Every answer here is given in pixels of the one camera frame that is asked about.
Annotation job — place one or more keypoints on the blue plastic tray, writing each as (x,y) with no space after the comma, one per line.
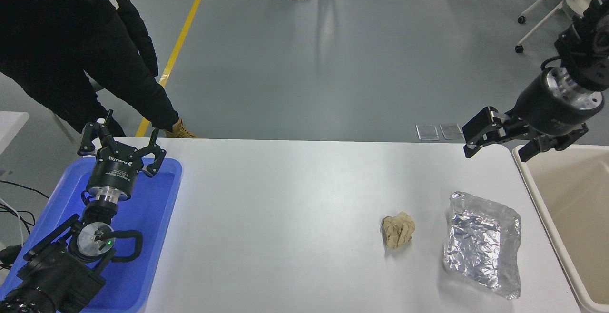
(147,237)

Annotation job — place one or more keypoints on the white wheeled chair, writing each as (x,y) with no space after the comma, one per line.
(547,1)

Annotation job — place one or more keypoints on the white side table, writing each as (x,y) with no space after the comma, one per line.
(9,127)

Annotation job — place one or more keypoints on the crumpled tan paper ball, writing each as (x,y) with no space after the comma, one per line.
(398,229)

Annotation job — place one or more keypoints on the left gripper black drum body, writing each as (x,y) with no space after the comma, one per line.
(114,170)

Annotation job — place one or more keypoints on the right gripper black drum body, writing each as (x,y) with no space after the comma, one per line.
(537,108)

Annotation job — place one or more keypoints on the clear floor plate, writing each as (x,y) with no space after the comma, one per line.
(427,132)
(451,131)

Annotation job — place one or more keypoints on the person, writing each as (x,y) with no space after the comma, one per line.
(47,42)

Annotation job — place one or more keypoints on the large pale bin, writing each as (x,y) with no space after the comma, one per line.
(571,199)

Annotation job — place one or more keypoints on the silver foil plate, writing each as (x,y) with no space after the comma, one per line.
(480,241)

